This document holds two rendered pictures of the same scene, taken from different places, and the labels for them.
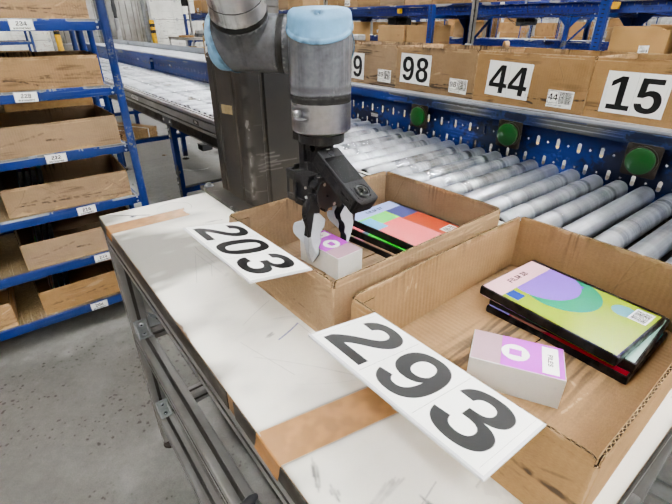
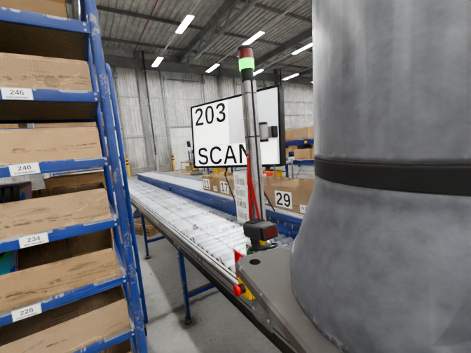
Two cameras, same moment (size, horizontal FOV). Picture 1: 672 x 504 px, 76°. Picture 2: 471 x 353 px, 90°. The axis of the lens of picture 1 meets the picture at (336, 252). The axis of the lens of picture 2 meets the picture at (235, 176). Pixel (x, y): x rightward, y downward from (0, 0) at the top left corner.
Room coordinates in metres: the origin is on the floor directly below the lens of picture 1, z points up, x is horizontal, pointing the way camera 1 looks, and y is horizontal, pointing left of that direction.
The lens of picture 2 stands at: (0.87, 0.28, 1.34)
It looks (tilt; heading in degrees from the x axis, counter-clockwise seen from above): 7 degrees down; 7
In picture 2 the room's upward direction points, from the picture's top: 5 degrees counter-clockwise
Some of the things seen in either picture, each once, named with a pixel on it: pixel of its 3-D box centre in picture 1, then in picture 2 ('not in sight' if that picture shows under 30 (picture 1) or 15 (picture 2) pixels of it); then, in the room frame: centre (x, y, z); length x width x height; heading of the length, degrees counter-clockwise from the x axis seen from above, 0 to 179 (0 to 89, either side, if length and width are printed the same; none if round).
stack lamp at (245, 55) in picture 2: not in sight; (246, 60); (1.70, 0.31, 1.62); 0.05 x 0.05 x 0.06
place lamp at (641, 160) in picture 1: (639, 161); not in sight; (1.11, -0.80, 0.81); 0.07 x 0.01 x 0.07; 38
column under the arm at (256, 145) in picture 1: (263, 126); not in sight; (1.04, 0.17, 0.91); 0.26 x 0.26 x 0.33; 38
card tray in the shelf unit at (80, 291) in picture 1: (90, 271); not in sight; (1.59, 1.06, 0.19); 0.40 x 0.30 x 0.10; 129
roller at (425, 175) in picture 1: (450, 171); not in sight; (1.30, -0.36, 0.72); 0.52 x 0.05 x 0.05; 128
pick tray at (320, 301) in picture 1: (366, 237); not in sight; (0.68, -0.05, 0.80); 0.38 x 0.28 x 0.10; 130
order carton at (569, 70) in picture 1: (549, 78); not in sight; (1.56, -0.72, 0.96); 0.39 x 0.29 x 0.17; 38
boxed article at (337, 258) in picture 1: (330, 255); not in sight; (0.66, 0.01, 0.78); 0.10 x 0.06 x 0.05; 42
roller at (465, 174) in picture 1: (467, 176); not in sight; (1.24, -0.40, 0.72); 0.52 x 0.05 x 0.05; 128
